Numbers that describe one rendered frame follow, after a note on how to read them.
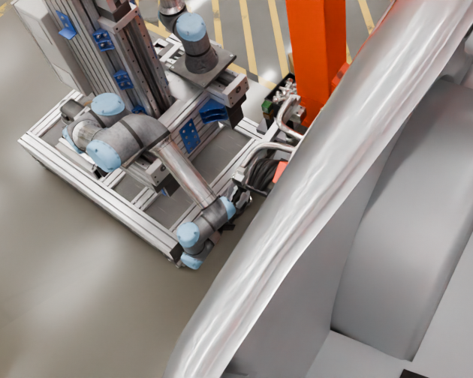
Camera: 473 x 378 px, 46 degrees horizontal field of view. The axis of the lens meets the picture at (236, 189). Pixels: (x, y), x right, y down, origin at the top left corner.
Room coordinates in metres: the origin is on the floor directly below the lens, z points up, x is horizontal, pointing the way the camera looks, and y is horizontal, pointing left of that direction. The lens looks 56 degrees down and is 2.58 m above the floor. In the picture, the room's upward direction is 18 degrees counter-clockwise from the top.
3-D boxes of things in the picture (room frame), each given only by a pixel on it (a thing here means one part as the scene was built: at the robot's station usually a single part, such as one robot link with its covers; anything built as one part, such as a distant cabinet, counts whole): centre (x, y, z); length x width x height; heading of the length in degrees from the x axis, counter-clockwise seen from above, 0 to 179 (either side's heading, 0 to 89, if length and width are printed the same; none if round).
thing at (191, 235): (0.96, 0.18, 0.95); 0.11 x 0.08 x 0.11; 116
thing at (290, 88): (1.78, -0.38, 0.51); 0.20 x 0.14 x 0.13; 124
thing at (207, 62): (1.88, -0.03, 0.87); 0.15 x 0.15 x 0.10
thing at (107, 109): (1.60, 0.38, 0.98); 0.13 x 0.12 x 0.14; 116
